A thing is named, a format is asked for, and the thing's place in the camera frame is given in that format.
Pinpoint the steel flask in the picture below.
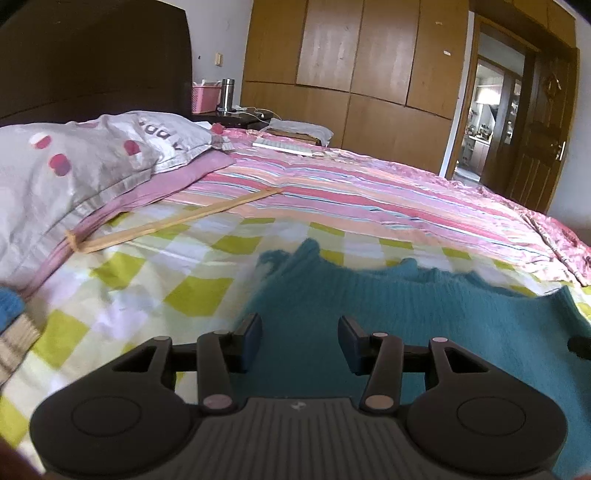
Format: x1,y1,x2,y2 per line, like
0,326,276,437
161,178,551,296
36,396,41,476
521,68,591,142
217,78,235,113

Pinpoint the pink plastic basket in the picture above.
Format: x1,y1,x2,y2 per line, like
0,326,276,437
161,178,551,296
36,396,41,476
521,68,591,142
191,82,222,114

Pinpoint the grey dotted pillow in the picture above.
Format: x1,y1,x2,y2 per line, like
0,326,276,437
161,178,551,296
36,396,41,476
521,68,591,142
0,111,218,278

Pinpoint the pink striped bed sheet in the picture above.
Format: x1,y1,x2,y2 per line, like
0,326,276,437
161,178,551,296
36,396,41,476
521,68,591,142
164,127,555,273

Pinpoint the pink pillow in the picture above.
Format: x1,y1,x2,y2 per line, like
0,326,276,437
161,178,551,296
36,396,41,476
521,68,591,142
23,150,234,296

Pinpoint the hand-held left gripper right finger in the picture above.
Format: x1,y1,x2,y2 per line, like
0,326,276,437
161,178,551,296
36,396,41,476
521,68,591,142
338,315,490,414

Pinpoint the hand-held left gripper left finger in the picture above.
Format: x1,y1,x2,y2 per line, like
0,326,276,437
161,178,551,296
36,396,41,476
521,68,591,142
113,313,263,414

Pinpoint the pink floral blanket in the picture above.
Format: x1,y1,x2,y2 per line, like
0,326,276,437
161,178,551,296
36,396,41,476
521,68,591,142
526,203,591,284

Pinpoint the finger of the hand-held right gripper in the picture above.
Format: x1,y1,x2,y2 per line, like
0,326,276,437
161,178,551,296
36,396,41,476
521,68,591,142
567,336,591,361

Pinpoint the striped folded cloth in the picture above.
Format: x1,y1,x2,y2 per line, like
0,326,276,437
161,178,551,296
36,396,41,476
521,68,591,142
0,314,42,384

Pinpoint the yellow checkered quilt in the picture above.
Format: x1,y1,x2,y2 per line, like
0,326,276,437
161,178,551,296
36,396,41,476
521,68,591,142
0,203,591,462

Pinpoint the dark wooden headboard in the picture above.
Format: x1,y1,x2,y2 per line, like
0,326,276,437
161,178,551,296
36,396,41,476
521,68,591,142
0,0,194,127

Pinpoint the white book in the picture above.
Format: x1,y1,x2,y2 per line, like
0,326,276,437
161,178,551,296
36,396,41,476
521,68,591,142
252,135,333,158

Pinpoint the white charger cable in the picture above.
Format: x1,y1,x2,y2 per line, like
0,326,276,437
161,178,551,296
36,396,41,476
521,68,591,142
231,105,282,121

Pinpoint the blue folded cloth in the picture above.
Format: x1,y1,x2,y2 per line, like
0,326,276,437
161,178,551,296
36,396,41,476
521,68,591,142
0,288,26,333

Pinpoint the blue knitted sweater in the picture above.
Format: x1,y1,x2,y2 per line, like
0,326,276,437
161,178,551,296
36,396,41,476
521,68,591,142
233,239,591,480

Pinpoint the white folded cloth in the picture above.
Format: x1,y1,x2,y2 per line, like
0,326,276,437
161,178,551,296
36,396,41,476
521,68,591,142
268,117,334,147

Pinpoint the wooden wardrobe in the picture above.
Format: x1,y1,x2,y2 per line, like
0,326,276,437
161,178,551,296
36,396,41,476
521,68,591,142
240,0,472,176

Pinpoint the brown wooden door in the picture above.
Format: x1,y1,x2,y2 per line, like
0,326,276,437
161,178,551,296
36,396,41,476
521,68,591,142
503,46,580,215

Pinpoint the long wooden stick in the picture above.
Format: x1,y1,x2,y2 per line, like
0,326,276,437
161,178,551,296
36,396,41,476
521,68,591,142
67,187,284,254

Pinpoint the dark nightstand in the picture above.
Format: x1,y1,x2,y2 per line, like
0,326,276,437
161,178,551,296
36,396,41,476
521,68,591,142
191,108,271,132

